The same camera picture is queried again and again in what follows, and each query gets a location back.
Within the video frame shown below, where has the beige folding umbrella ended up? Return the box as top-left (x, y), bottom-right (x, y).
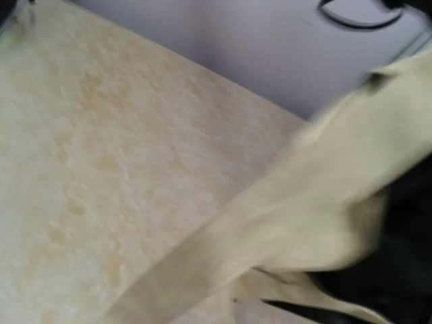
top-left (101, 51), bottom-right (431, 323)

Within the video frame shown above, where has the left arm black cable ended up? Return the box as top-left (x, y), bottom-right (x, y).
top-left (317, 0), bottom-right (409, 29)

